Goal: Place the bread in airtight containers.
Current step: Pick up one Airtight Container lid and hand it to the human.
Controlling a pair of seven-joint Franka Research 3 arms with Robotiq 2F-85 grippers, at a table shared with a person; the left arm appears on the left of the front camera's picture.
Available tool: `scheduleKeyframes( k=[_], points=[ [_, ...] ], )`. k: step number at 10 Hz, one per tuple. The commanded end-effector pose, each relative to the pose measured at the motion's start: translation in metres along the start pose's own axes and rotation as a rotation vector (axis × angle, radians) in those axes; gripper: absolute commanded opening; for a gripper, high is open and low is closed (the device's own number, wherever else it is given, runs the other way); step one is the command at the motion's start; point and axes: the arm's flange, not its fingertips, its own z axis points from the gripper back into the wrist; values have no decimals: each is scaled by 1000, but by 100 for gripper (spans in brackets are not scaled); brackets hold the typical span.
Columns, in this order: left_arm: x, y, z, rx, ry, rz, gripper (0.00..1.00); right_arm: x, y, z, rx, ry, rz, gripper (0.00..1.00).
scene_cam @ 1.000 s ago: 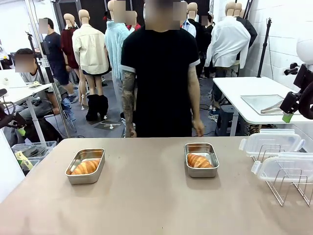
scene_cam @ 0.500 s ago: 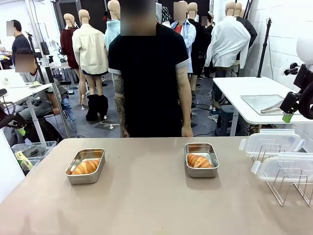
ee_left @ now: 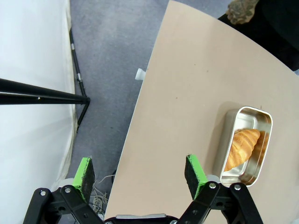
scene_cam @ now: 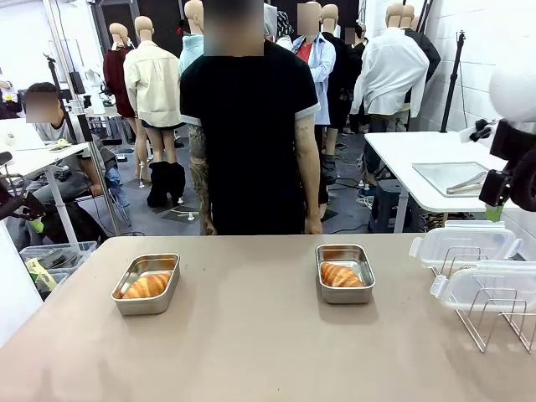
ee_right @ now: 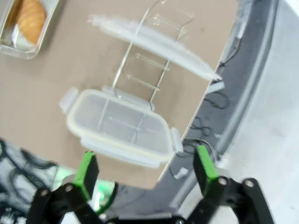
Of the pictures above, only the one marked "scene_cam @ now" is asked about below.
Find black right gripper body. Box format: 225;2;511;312
478;168;513;209

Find mannequin in black clothes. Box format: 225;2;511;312
320;3;364;135

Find rectangular steel food container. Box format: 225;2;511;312
111;252;182;317
315;244;376;306

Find seated person in grey shirt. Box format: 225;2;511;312
23;81;111;244

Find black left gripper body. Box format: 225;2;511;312
0;178;29;221

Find dark plastic stool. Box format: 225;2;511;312
367;178;405;235

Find black light stand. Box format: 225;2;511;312
43;53;80;146

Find white desk with leg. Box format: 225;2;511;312
0;117;91;252

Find mannequin in grey hood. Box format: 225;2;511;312
263;3;296;51

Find silver metal pole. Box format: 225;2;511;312
44;0;123;238

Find mannequin in maroon dress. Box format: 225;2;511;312
102;22;137;121

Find large white side table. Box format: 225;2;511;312
363;130;536;235

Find clear plastic storage bin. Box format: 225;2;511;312
18;240;98;301

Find mannequin in black jacket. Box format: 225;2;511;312
401;3;442;87

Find flat metal baking tray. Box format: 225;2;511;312
411;161;492;198

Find person in black t-shirt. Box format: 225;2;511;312
179;0;323;236

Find tattooed right forearm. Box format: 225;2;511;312
187;122;219;225

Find golden croissant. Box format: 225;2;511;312
320;261;365;289
121;271;173;300

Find person's left forearm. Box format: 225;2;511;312
294;113;324;219

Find mannequin in white shirt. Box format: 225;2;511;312
350;2;432;126

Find black tripod stand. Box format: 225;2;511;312
439;29;469;134

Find mannequin in cream jacket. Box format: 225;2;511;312
122;15;186;188

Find metal tongs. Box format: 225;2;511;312
445;173;489;196

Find clear plastic clip lid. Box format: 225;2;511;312
409;220;523;270
430;259;536;313

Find black and white camera mount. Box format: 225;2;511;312
457;118;500;144

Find mannequin in light blue top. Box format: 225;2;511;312
178;0;206;76

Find metal wire lid rack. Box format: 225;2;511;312
435;245;536;353

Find black fuzzy boots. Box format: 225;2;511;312
146;160;188;209

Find person's left hand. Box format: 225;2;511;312
303;214;324;236

